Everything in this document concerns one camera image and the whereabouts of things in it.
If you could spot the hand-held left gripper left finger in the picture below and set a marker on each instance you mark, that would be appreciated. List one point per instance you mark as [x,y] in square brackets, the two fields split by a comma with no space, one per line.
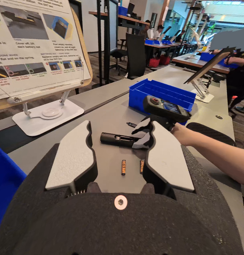
[74,157]

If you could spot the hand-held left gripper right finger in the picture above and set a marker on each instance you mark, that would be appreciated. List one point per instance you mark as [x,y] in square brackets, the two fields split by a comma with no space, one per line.
[167,159]

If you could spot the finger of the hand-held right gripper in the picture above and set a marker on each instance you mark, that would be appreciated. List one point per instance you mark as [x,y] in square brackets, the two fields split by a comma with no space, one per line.
[142,127]
[143,143]

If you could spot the orange aaa battery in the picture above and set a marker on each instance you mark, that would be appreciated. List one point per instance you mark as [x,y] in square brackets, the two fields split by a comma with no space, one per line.
[123,167]
[141,166]

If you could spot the blue plastic bin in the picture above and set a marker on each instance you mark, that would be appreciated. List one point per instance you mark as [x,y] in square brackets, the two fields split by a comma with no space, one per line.
[206,56]
[122,11]
[6,179]
[138,99]

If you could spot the black remote control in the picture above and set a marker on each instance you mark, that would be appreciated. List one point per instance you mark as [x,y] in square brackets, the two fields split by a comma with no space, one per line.
[110,138]

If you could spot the person's right forearm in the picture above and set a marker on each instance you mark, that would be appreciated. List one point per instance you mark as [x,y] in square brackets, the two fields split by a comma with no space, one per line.
[213,155]

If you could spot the person's right hand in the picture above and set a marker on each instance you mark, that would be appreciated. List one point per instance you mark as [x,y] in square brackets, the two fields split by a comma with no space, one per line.
[178,132]

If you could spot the small metal clip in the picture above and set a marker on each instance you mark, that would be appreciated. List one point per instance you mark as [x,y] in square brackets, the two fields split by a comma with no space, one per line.
[132,125]

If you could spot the black quilted cushion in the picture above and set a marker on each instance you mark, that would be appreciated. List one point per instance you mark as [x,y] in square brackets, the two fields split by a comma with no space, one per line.
[209,129]

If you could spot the white folding stand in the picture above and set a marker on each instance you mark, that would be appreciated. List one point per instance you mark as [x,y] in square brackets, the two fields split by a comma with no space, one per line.
[205,97]

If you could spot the red plastic bin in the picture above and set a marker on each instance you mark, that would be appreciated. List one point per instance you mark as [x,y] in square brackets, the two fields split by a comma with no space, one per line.
[154,62]
[165,60]

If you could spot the wooden edged desk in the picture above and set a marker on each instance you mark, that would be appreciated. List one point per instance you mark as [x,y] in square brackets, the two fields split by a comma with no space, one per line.
[193,62]

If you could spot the black office chair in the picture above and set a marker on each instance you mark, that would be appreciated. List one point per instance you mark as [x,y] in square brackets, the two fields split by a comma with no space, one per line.
[135,57]

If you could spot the wooden backed display board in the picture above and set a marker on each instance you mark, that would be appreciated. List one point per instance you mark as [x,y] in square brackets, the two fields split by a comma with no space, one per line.
[209,65]

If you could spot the black round floor stand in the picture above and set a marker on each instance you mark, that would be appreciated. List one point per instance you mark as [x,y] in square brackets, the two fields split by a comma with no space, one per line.
[241,110]

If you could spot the wooden top desk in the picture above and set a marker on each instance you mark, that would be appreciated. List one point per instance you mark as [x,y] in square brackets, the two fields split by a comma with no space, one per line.
[130,20]

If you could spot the black framed whiteboard easel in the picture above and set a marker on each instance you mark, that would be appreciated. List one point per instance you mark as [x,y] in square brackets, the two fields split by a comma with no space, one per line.
[113,25]

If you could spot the instruction poster board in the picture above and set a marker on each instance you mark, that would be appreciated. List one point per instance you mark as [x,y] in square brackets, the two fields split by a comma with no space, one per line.
[34,49]

